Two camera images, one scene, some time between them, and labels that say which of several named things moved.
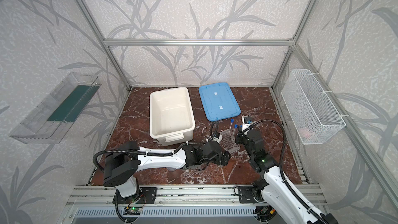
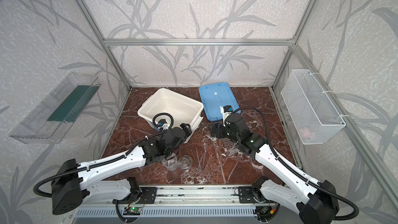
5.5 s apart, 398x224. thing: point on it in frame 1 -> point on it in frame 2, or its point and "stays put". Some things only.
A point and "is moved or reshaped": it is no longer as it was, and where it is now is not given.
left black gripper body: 222,154 -> 186,129
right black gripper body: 244,131 -> 219,130
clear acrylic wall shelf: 50,121 stays put
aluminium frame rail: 219,196 stays put
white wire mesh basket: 314,117 stays put
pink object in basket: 306,133 stays put
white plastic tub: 171,120 is moved or reshaped
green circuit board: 131,211 stays put
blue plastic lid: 218,101 stays put
